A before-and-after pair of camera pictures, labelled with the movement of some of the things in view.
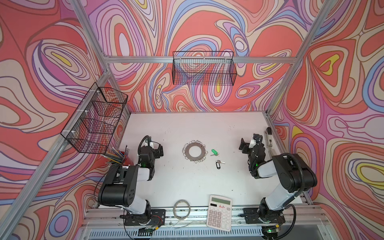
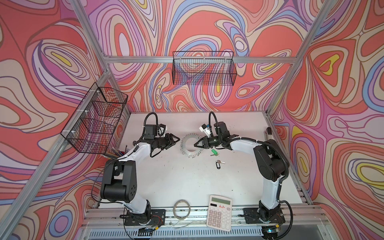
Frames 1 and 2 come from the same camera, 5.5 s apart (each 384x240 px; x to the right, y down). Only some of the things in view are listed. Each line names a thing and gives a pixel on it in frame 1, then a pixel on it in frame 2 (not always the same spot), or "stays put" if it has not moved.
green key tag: (215, 152) stays put
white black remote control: (269, 142) stays put
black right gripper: (246, 146) → (206, 143)
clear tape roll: (177, 217) stays put
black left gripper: (157, 154) → (169, 140)
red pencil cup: (115, 156) stays put
